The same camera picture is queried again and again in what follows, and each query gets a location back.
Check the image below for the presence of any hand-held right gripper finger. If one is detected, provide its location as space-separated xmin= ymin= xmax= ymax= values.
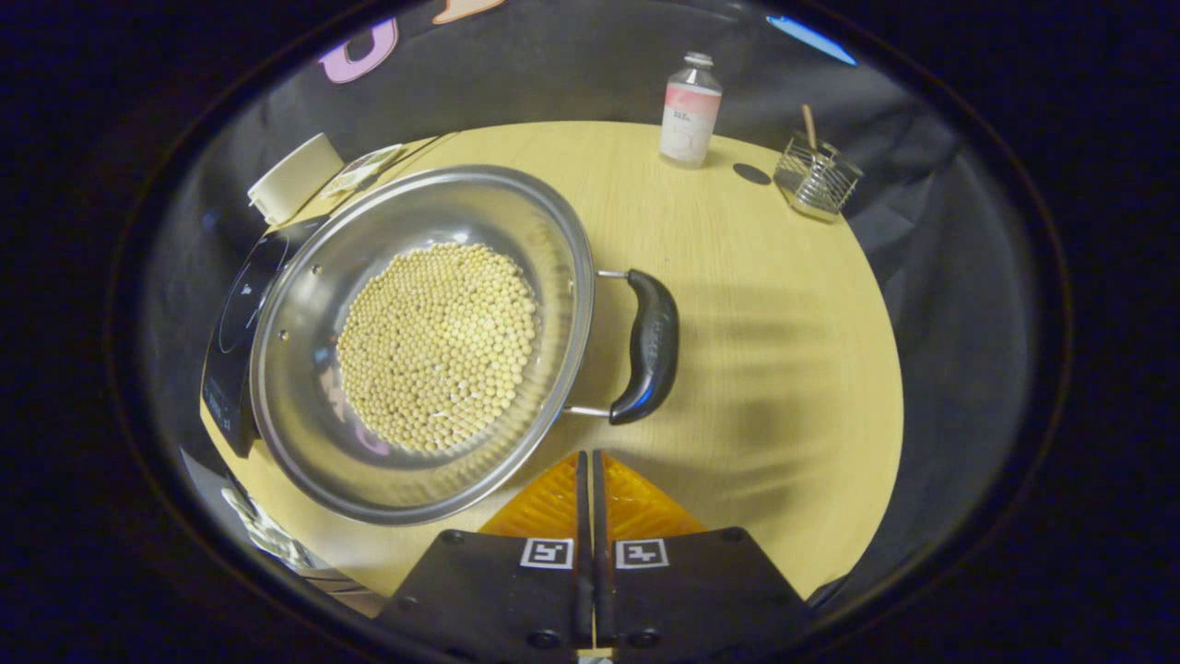
xmin=592 ymin=450 xmax=812 ymax=664
xmin=373 ymin=450 xmax=593 ymax=664

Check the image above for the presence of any pile of soybeans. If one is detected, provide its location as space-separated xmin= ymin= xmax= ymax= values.
xmin=336 ymin=242 xmax=538 ymax=455

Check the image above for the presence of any stainless steel pot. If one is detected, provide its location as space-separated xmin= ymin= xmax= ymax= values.
xmin=249 ymin=164 xmax=681 ymax=527

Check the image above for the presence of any black induction cooktop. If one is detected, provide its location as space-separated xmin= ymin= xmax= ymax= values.
xmin=201 ymin=217 xmax=328 ymax=459

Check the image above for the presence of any clear bottle with pink label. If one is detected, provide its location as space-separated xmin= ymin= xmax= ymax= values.
xmin=658 ymin=52 xmax=724 ymax=170

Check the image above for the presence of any white toaster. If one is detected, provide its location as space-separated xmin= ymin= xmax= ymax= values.
xmin=247 ymin=132 xmax=345 ymax=225

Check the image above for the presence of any wire utensil holder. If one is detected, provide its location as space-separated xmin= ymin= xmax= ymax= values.
xmin=773 ymin=134 xmax=865 ymax=222

